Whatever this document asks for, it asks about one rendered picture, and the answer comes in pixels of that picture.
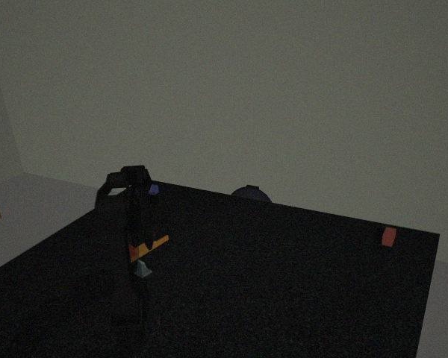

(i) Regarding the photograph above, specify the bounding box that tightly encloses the orange bar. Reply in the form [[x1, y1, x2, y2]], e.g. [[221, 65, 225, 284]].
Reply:
[[128, 235, 169, 263]]

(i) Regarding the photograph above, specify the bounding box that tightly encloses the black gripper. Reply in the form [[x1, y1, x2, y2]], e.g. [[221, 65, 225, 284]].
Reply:
[[126, 204, 169, 250]]

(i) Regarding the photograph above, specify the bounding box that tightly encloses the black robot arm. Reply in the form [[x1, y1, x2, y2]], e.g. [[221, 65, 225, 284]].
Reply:
[[94, 165, 167, 355]]

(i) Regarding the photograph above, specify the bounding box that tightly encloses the small red block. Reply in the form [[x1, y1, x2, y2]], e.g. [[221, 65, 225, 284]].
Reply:
[[382, 227, 396, 247]]

